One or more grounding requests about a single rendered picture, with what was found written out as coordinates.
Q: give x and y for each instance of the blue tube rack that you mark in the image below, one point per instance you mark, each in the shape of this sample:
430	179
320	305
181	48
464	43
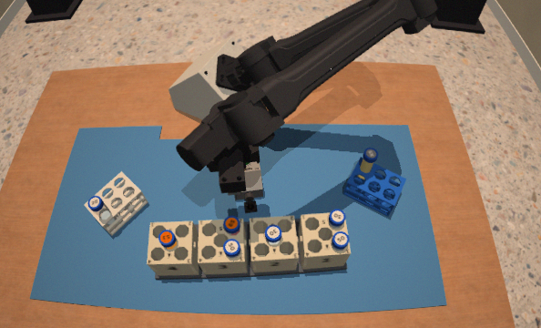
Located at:
371	191

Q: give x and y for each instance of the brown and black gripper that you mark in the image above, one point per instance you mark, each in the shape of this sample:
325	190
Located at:
254	156

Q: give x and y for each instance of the blue flat mat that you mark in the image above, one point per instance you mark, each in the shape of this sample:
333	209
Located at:
393	264

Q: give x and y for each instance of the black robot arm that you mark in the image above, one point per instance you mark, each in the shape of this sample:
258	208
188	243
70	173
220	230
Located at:
285	88

